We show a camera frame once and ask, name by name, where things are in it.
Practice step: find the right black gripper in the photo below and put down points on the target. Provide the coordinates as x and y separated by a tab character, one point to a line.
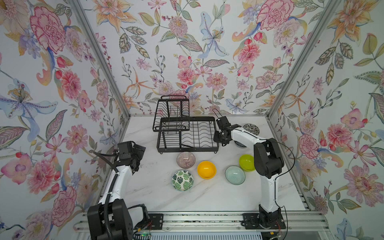
215	138

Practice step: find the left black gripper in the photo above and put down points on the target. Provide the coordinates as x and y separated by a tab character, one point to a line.
139	152

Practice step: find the black wire dish rack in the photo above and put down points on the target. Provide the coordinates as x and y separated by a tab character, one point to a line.
178	131

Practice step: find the yellow plastic bowl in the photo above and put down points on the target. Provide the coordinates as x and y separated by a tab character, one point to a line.
206	170

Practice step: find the pale mint green bowl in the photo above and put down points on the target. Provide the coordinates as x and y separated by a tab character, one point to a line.
235	175

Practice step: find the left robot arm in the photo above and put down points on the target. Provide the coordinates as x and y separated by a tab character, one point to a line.
111	219

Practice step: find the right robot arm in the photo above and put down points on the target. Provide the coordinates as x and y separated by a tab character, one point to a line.
268	163

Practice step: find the dark blue patterned bowl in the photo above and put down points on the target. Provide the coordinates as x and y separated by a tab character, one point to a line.
240	145

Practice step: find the pink striped ceramic bowl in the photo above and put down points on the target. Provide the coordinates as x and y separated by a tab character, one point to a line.
186	160

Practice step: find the green leaf pattern bowl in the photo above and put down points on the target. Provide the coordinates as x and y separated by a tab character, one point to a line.
182	180

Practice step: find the lime green plastic bowl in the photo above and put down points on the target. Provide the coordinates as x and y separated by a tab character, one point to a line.
246	163

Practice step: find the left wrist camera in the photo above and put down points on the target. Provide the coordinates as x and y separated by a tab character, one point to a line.
125	150

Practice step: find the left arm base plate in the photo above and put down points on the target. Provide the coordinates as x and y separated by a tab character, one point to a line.
150	222

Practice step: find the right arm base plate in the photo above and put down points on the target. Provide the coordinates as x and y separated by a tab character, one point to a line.
253	221

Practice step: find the aluminium mounting rail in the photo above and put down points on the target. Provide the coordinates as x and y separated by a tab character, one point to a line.
294	221

